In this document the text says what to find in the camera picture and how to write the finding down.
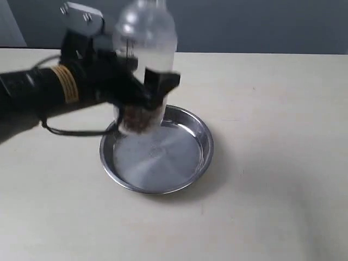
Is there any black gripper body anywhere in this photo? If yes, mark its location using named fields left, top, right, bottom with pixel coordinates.
left=60, top=30, right=141, bottom=105

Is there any clear plastic bottle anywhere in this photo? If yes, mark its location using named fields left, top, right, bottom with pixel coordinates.
left=113, top=1, right=177, bottom=135

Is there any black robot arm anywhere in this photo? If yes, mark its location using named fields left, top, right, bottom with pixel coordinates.
left=1, top=31, right=181, bottom=142

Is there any round stainless steel dish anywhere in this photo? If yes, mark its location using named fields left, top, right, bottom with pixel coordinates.
left=99, top=105, right=214, bottom=195

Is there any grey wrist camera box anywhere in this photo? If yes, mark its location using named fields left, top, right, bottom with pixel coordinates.
left=60, top=2, right=104, bottom=36

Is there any black cable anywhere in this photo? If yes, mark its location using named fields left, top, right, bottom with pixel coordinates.
left=32, top=54, right=123, bottom=136

